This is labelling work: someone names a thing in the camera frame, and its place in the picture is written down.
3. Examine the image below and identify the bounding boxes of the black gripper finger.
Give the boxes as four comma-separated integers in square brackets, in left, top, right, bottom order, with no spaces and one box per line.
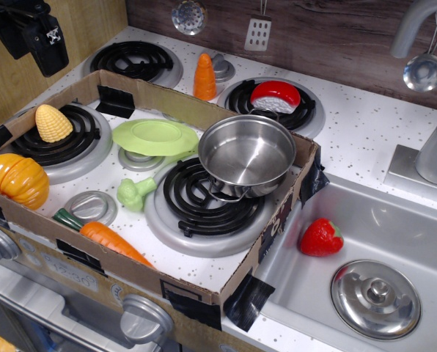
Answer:
[23,15,69,78]

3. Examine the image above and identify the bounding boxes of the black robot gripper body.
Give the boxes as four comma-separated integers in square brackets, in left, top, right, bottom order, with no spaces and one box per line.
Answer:
[0,1,52,59]

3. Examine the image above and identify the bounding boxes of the green toy broccoli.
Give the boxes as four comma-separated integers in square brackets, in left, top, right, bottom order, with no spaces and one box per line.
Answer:
[117,177,157,212]

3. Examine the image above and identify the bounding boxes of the stainless steel pot lid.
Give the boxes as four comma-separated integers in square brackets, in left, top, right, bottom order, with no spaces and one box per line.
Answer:
[330,260,422,341]

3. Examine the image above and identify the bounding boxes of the cardboard fence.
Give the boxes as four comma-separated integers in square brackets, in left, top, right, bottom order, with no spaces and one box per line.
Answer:
[0,68,331,333]

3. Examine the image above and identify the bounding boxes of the yellow toy corn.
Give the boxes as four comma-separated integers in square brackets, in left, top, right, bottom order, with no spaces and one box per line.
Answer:
[35,104,73,143]

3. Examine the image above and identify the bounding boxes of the back left black burner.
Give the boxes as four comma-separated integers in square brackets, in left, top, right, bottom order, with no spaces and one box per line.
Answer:
[83,40,183,88]

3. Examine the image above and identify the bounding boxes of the black burner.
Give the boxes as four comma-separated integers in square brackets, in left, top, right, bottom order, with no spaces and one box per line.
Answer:
[83,40,183,88]
[218,77,326,139]
[3,103,112,185]
[144,157,278,258]

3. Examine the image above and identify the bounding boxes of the front left black burner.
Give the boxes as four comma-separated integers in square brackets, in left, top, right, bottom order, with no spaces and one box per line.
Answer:
[3,103,112,185]

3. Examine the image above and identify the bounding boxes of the orange toy pumpkin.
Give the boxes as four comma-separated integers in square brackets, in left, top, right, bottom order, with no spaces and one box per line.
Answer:
[0,153,50,210]

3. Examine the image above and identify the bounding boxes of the hanging metal skimmer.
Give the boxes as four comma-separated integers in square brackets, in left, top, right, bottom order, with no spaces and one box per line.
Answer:
[172,1,208,36]

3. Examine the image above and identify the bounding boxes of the grey stove knob under plate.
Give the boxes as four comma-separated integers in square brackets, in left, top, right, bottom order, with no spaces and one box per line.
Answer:
[118,148,165,172]

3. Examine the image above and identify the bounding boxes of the green plastic plate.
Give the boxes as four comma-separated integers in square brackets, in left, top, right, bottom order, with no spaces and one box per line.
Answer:
[112,119,199,156]

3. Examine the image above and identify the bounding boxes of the small orange carrot top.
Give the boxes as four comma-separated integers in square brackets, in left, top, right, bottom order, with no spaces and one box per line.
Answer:
[193,53,216,100]

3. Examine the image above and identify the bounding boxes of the grey stove knob front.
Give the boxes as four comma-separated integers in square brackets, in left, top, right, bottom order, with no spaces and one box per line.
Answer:
[65,191,117,225]

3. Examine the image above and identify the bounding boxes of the grey stove knob back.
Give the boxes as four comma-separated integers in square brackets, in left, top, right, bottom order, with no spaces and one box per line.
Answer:
[212,54,235,83]

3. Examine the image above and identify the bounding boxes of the orange toy carrot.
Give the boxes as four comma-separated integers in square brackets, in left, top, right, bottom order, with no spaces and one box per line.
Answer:
[53,208,153,268]

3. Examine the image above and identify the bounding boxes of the hanging metal spatula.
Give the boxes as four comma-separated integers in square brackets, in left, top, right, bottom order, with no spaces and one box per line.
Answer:
[244,0,272,52]

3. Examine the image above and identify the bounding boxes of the front right black burner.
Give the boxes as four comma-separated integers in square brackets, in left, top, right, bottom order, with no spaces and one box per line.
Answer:
[144,157,278,258]

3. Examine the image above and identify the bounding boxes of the red white toy cheese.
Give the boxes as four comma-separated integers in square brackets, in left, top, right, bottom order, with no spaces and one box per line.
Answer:
[250,81,301,114]

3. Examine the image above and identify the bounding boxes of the back right black burner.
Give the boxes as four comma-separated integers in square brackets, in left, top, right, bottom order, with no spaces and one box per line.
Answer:
[218,77,326,139]

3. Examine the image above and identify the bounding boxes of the grey oven knob right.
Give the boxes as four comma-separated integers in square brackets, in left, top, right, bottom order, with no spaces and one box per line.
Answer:
[120,294,174,345]

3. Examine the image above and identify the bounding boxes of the red toy strawberry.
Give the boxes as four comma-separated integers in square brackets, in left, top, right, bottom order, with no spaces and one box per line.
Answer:
[300,218,344,257]

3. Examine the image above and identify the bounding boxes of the grey sink basin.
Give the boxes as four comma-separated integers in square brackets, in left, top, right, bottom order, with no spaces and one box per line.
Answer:
[257,176,437,351]

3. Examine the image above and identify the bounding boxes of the hanging metal ladle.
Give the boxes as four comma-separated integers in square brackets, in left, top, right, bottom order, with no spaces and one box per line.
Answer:
[403,13,437,92]

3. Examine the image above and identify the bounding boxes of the grey toy faucet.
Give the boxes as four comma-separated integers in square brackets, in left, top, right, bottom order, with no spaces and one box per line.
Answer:
[385,1,437,196]

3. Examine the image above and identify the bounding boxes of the grey oven door handle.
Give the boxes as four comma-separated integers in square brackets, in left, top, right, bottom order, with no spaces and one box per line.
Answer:
[0,265,144,351]

